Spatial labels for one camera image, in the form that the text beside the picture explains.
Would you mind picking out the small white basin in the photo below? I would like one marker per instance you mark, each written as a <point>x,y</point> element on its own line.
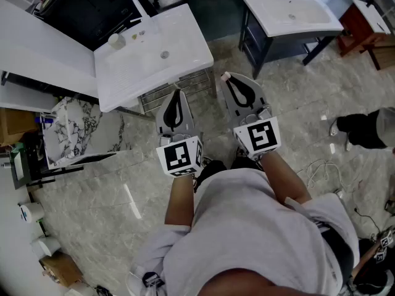
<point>370,15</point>

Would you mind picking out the green crate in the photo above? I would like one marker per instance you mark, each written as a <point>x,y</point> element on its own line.
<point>19,165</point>

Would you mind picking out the translucent cup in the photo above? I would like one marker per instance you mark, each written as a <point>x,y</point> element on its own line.
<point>116,41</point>

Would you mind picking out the metal rack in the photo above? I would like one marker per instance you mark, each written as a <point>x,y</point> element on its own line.
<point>185,88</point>

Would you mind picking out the person's left black shoe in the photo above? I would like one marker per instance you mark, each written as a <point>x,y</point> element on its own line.
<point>213,166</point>

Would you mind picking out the person's grey shirt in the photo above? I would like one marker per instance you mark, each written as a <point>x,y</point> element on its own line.
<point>247,227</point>

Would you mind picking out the person's left forearm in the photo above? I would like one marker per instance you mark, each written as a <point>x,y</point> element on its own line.
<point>180,202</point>

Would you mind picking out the person's black shoe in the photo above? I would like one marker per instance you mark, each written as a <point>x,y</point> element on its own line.
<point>213,166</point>
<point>243,163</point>

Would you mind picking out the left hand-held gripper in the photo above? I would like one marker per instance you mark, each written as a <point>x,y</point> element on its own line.
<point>179,157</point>

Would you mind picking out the white laundry sink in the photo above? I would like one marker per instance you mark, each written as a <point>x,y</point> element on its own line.
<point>172,35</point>

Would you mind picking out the white partition panel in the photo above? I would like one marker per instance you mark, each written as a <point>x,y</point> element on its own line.
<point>37,42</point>

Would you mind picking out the white curved faucet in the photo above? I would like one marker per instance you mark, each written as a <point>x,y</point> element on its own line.
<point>145,15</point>

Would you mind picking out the wooden stand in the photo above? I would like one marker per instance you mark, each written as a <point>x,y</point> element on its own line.
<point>355,32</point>

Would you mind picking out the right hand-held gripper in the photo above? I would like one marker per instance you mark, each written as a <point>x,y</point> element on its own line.
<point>262,137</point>

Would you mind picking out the person's right forearm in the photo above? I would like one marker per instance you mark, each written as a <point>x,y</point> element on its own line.
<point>284,177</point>

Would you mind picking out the person's right black shoe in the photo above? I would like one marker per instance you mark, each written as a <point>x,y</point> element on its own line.
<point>243,163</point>

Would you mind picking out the black cabinet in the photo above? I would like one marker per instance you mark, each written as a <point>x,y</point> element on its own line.
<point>92,11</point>

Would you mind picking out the black waist pack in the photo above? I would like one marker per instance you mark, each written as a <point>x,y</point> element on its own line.
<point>338,248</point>

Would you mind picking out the marble patterned slab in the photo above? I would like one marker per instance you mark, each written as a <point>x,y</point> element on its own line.
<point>77,128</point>

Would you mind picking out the white rectangular washbasin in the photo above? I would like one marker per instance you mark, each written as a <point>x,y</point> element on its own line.
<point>308,11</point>

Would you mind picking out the cardboard box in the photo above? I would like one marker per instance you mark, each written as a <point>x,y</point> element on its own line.
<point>15,125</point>
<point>61,268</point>

